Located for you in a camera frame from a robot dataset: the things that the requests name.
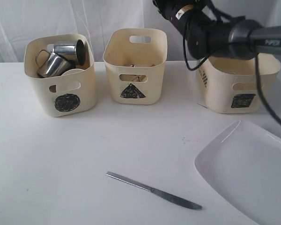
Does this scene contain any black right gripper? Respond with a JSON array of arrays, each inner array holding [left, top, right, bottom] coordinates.
[[152, 0, 211, 33]]

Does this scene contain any steel mug with round handle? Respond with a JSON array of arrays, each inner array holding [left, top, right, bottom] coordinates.
[[53, 39, 86, 66]]

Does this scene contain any white ceramic bowl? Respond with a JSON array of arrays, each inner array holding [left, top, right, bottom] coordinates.
[[62, 68, 84, 76]]

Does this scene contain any steel mug with wire handle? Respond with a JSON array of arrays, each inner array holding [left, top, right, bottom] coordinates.
[[35, 49, 72, 78]]

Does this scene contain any white rectangular plate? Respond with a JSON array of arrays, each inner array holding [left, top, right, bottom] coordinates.
[[194, 120, 281, 225]]

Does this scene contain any steel table knife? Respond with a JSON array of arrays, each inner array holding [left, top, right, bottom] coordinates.
[[106, 172, 203, 210]]

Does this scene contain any wooden chopstick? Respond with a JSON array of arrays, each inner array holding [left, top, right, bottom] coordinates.
[[132, 75, 147, 83]]

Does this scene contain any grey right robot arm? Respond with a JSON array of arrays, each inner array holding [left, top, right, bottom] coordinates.
[[153, 0, 281, 60]]

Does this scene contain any cream bin with triangle mark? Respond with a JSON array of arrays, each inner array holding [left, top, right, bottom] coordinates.
[[103, 28, 168, 105]]

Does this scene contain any cream bin with square mark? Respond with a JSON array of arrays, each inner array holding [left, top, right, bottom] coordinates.
[[195, 52, 281, 114]]

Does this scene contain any cream bin with circle mark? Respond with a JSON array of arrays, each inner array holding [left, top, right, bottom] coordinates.
[[24, 34, 97, 117]]

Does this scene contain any white backdrop curtain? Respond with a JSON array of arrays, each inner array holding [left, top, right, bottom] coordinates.
[[0, 0, 281, 63]]

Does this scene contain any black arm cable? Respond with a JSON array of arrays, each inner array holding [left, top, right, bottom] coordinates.
[[181, 0, 281, 133]]

